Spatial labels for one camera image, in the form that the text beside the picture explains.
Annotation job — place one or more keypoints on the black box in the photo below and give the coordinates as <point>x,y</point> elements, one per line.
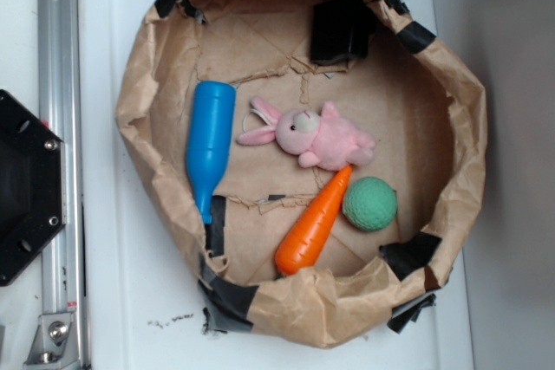
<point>341,30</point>

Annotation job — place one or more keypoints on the pink plush bunny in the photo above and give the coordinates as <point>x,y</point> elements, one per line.
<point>325,140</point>

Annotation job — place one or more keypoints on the blue plastic bottle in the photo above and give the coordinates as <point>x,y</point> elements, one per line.
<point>209,141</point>

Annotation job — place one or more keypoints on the orange plastic carrot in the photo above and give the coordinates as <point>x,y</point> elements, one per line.
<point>304,242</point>

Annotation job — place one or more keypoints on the green foam ball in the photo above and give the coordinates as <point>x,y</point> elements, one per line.
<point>370,204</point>

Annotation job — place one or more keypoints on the brown paper bag bin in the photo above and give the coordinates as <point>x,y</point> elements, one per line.
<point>424,106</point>

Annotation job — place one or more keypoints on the aluminium extrusion rail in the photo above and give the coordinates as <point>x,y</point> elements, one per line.
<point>63,260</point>

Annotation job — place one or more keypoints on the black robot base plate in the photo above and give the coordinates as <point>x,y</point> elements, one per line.
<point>32,210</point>

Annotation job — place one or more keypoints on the metal corner bracket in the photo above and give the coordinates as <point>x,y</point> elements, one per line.
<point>55,344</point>

